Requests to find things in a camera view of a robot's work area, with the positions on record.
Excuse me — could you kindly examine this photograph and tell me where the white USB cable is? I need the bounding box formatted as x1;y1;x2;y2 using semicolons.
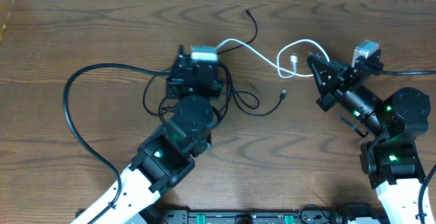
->
215;38;330;79

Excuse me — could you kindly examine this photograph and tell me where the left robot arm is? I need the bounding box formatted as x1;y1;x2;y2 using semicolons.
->
63;46;223;223

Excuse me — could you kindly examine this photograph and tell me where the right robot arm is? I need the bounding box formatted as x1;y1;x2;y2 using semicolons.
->
307;50;435;223

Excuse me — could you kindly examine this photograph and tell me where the right camera black cable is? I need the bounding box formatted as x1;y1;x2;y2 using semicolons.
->
371;67;436;77

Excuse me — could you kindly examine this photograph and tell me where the camera black cable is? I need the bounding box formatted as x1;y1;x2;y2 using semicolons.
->
371;67;436;77
63;63;173;224

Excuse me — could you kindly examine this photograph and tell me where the left camera black cable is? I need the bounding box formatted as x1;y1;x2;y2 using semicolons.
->
63;63;173;224

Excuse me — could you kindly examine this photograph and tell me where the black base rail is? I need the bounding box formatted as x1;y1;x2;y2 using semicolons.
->
125;208;389;224

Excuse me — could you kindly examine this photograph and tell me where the small black wire loop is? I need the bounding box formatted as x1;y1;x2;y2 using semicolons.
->
298;203;330;224

